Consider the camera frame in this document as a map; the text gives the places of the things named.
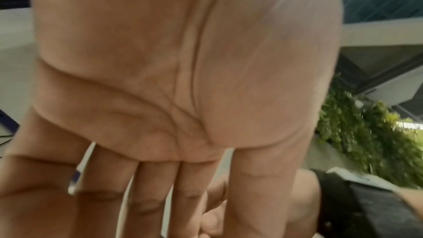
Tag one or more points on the green leafy plant wall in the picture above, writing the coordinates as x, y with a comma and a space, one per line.
363, 132

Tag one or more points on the person's left hand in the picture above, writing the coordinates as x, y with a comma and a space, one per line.
165, 75

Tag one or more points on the person's right hand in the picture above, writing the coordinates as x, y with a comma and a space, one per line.
304, 205

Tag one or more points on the black right wrist band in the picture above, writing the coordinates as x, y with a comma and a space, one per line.
363, 205

